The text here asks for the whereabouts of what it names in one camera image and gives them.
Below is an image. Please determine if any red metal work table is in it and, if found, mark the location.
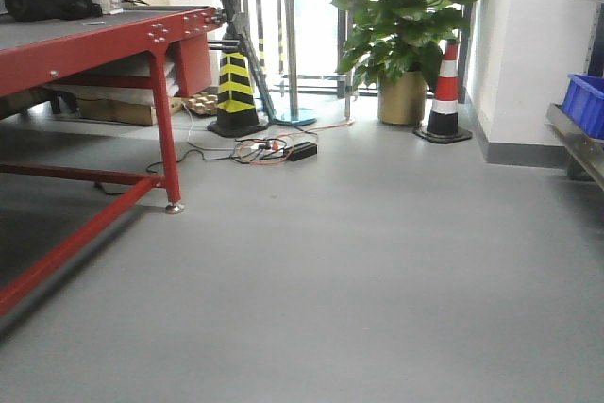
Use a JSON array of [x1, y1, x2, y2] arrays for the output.
[[1, 7, 227, 313]]

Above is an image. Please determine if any red white traffic cone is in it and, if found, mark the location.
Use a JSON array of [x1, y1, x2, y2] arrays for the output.
[[413, 39, 472, 144]]

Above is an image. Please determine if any cardboard box under table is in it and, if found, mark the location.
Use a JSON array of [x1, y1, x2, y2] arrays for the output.
[[76, 98, 157, 126]]

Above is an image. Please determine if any steel shelf rack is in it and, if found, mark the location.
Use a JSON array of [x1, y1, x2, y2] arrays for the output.
[[546, 0, 603, 186]]

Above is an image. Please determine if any orange cable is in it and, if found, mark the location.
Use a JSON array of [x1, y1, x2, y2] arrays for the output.
[[233, 122, 355, 167]]

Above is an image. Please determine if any black yellow traffic cone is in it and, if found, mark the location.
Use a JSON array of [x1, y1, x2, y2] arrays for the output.
[[208, 49, 268, 138]]

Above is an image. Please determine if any gold plant pot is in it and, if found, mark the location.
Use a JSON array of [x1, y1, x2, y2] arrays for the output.
[[377, 71, 427, 126]]

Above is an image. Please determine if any green potted plant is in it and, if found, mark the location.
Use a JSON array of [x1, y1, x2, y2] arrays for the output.
[[332, 0, 478, 90]]

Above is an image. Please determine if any black power brick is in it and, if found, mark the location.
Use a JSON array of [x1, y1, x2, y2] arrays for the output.
[[284, 141, 318, 161]]

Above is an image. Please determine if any blue bin on shelf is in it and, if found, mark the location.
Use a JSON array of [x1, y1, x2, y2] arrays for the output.
[[562, 74, 603, 140]]

